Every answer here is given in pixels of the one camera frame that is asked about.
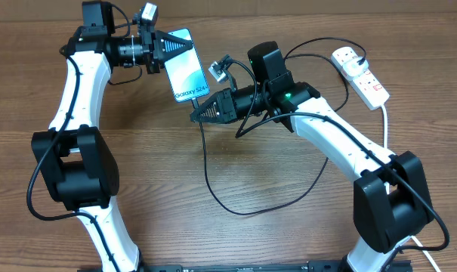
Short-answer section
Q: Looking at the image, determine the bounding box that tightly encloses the white USB charger plug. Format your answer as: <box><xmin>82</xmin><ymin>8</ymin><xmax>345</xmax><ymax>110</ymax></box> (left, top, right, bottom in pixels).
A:
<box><xmin>342</xmin><ymin>57</ymin><xmax>369</xmax><ymax>79</ymax></box>

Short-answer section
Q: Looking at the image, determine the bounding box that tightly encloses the white power strip cord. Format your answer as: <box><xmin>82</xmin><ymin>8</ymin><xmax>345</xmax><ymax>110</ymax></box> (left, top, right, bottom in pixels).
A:
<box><xmin>380</xmin><ymin>104</ymin><xmax>443</xmax><ymax>272</ymax></box>

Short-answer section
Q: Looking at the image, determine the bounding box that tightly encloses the Galaxy smartphone blue screen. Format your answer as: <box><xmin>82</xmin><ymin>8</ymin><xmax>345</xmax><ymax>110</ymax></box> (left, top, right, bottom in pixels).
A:
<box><xmin>165</xmin><ymin>46</ymin><xmax>210</xmax><ymax>103</ymax></box>

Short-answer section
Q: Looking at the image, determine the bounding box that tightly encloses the white power strip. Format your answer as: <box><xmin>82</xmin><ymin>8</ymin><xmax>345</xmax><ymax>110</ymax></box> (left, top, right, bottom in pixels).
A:
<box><xmin>331</xmin><ymin>47</ymin><xmax>390</xmax><ymax>110</ymax></box>

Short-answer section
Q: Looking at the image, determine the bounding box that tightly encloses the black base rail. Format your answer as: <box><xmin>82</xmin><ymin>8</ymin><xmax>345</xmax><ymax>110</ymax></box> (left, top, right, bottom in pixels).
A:
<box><xmin>76</xmin><ymin>260</ymin><xmax>414</xmax><ymax>272</ymax></box>

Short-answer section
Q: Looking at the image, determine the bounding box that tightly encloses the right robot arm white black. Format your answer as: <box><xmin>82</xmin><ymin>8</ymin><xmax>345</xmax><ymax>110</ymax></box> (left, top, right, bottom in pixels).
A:
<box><xmin>190</xmin><ymin>41</ymin><xmax>437</xmax><ymax>271</ymax></box>

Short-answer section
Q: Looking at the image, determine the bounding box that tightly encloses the black USB charging cable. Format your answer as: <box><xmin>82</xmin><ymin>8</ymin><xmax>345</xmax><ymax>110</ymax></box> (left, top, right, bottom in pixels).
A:
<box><xmin>191</xmin><ymin>36</ymin><xmax>368</xmax><ymax>217</ymax></box>

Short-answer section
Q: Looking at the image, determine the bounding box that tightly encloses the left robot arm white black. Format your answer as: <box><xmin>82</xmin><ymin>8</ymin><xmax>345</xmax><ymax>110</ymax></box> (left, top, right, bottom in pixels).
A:
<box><xmin>26</xmin><ymin>1</ymin><xmax>194</xmax><ymax>271</ymax></box>

